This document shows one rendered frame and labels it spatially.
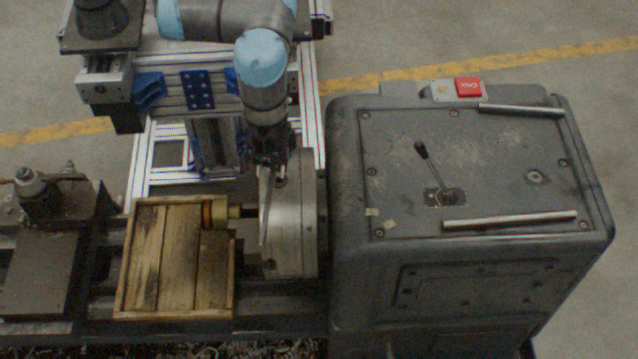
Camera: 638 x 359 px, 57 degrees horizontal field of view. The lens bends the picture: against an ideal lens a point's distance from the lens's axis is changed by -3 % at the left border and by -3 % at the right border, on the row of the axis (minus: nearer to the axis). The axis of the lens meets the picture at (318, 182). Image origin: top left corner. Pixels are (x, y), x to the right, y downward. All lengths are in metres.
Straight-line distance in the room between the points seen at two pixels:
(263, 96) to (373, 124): 0.52
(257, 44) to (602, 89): 2.85
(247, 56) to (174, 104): 1.14
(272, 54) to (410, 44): 2.66
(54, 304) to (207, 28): 0.86
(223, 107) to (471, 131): 0.89
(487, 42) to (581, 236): 2.41
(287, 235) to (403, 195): 0.26
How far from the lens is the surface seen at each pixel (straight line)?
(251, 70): 0.87
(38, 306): 1.59
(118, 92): 1.80
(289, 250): 1.31
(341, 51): 3.42
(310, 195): 1.29
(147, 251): 1.67
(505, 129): 1.44
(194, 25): 0.98
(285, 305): 1.57
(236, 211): 1.42
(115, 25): 1.84
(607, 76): 3.65
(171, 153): 2.74
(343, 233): 1.23
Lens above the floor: 2.29
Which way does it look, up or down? 54 degrees down
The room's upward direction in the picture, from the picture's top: straight up
